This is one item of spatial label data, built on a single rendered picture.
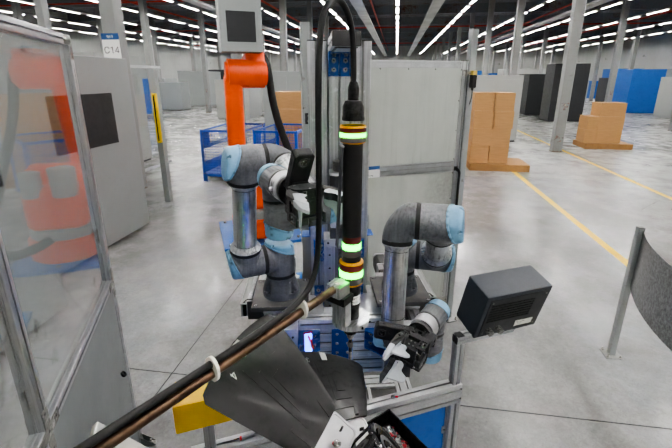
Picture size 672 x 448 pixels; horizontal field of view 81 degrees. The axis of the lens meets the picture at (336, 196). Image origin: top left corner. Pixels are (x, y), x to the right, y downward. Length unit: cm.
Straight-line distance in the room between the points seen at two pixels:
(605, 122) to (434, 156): 1050
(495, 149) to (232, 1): 622
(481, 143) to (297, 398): 834
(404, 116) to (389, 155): 27
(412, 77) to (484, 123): 622
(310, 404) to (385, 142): 208
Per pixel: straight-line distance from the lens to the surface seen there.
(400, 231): 121
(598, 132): 1313
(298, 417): 81
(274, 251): 156
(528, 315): 157
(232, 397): 76
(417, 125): 278
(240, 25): 462
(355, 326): 75
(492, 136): 896
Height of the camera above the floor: 189
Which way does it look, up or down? 17 degrees down
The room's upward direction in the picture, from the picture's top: straight up
